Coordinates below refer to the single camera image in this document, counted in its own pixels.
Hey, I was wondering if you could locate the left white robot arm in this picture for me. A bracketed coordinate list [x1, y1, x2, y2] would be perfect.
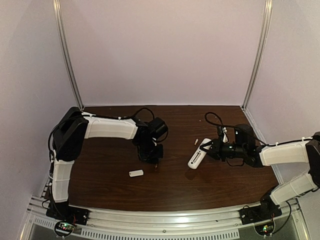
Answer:
[48, 107, 169, 218]

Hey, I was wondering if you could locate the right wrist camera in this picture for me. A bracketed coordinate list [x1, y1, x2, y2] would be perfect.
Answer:
[216, 126, 229, 143]

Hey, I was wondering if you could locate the front aluminium rail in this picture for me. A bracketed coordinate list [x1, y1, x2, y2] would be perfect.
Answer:
[17, 196, 311, 240]

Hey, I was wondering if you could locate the white battery cover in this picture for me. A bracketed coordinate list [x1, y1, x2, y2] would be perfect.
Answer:
[128, 169, 144, 178]

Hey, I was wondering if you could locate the left circuit board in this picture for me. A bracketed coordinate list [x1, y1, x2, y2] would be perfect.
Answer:
[53, 221, 76, 238]

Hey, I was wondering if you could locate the right aluminium frame post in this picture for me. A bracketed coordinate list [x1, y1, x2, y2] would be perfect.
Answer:
[242, 0, 273, 110]

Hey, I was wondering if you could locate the right circuit board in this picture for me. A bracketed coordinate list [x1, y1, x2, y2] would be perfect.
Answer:
[254, 220, 275, 238]

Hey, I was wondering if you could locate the circuit board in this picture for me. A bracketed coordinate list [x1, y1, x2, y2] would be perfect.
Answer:
[254, 220, 275, 238]
[53, 221, 76, 238]

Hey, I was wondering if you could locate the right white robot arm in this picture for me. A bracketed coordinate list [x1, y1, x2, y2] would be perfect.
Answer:
[199, 124, 320, 216]

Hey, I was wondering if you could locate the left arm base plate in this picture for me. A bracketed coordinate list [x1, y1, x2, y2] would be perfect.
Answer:
[45, 204, 90, 226]

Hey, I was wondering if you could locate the aluminium frame post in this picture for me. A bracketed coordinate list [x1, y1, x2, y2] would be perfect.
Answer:
[52, 0, 85, 111]
[242, 0, 273, 110]

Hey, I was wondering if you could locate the left aluminium frame post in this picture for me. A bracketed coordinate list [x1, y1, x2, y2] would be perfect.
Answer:
[52, 0, 85, 111]

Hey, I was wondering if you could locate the white remote control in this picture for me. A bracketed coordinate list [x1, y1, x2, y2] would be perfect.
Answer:
[187, 138, 211, 170]

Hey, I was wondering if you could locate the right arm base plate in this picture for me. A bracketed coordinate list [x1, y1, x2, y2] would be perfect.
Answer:
[238, 204, 282, 225]

